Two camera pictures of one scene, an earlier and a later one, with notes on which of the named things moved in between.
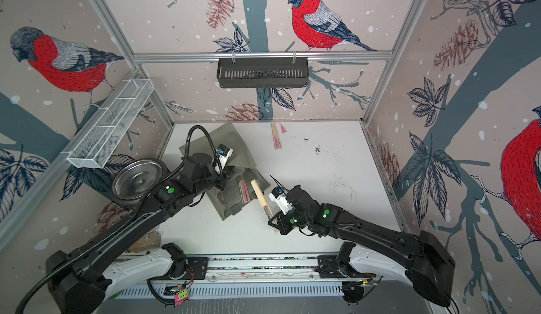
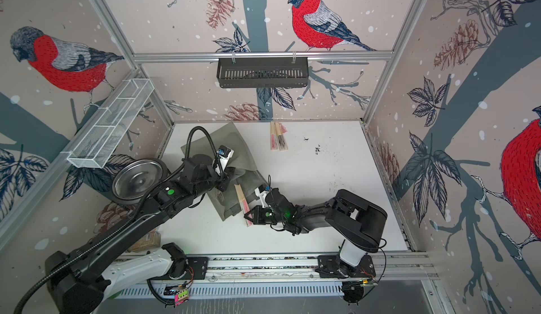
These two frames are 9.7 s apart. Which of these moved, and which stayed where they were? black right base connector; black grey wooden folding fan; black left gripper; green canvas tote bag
Moved: black grey wooden folding fan
Stayed: black right base connector; green canvas tote bag; black left gripper
